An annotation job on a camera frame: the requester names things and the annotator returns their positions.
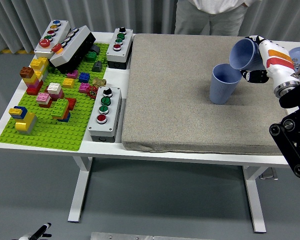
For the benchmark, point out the grey pleated curtain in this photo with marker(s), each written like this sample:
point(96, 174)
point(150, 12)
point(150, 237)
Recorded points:
point(90, 15)

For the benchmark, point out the white control box black base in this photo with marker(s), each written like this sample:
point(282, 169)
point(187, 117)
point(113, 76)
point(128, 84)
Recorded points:
point(76, 42)

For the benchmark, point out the green orange red brick stack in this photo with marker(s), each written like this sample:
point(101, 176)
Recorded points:
point(60, 107)

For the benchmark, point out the brown yellow red brick tower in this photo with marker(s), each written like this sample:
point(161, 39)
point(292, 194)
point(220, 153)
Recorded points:
point(31, 80)

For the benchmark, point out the grey sloped brick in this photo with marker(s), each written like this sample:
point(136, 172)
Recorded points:
point(97, 67)

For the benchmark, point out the blue yellow grey brick stack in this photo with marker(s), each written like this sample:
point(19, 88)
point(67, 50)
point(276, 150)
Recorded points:
point(25, 122)

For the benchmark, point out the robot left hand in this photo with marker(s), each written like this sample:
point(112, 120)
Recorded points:
point(37, 233)

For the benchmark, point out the yellow white brick stack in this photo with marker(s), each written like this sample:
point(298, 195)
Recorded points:
point(40, 63)

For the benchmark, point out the grey box with black knob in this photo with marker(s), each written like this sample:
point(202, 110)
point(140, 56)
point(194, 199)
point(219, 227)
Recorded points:
point(115, 110)
point(126, 47)

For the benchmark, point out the white five-button control box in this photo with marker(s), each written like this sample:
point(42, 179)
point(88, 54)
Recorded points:
point(63, 25)

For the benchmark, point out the white table leg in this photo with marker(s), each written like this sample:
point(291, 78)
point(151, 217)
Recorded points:
point(255, 200)
point(81, 187)

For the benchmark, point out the dark grey curved piece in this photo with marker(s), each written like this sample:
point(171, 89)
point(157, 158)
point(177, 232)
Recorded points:
point(95, 49)

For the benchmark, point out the grey-brown cushion mat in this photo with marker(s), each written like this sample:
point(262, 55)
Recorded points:
point(177, 100)

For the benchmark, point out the silver metal plate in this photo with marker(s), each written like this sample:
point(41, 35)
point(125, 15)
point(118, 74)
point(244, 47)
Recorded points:
point(140, 236)

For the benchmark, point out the brass valve red handwheel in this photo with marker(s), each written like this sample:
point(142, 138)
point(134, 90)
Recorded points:
point(98, 82)

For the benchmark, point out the grey floor pedal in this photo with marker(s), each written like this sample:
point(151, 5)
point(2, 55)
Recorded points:
point(268, 175)

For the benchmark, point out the pink white red brick stack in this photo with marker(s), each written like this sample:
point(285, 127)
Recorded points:
point(43, 98)

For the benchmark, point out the yellow floor tape stripe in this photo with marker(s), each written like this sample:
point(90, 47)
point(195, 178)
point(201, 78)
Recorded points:
point(5, 51)

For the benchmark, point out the magenta brick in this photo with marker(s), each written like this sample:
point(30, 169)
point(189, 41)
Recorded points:
point(84, 87)
point(73, 74)

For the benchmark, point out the green brick baseplate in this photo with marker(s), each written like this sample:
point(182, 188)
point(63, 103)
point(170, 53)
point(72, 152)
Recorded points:
point(52, 135)

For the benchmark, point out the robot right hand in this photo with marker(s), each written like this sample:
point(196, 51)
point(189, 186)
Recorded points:
point(277, 65)

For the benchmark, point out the blue ribbed plastic cup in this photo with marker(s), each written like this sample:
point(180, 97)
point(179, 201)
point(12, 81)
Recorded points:
point(220, 92)
point(241, 53)

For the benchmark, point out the person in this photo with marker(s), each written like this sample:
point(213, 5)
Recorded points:
point(210, 20)

